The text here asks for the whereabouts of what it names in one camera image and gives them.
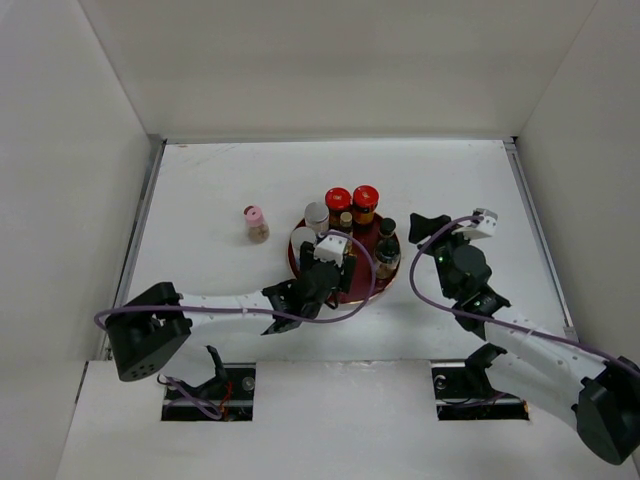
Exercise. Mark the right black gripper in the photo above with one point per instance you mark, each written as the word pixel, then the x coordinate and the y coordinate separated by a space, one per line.
pixel 420 226

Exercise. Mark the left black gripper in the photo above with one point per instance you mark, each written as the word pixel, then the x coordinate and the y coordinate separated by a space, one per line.
pixel 345 273

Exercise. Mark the small black lid spice jar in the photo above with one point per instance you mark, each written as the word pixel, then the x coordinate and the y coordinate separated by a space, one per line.
pixel 386 229

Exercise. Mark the silver lid spice jar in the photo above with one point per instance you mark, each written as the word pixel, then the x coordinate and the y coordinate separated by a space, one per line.
pixel 298 236

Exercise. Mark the black cap brown spice bottle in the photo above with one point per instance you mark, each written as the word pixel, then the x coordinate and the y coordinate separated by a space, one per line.
pixel 387 255

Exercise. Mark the silver lid blue label jar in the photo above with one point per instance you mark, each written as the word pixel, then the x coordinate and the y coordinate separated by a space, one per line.
pixel 316 217

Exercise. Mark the tall yellow label bottle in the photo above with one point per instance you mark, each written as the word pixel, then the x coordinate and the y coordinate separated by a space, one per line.
pixel 346 223

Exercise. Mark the red lid sauce jar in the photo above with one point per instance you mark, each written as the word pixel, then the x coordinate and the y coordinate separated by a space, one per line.
pixel 338 200
pixel 365 201

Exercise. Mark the pink lid spice bottle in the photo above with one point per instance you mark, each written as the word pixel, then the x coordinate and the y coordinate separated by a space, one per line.
pixel 257 228

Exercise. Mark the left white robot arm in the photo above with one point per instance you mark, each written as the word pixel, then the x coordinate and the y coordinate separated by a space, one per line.
pixel 162 331

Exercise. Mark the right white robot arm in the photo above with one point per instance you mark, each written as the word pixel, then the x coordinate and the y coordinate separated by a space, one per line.
pixel 594 393

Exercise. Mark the round red tray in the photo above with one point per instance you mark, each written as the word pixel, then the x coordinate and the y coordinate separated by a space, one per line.
pixel 369 237

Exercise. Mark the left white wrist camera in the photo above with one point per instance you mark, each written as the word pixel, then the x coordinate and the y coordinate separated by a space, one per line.
pixel 331 249

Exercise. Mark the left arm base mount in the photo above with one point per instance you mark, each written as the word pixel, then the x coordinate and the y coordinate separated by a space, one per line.
pixel 227 396

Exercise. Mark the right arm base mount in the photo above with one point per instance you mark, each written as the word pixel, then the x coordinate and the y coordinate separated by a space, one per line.
pixel 463 392

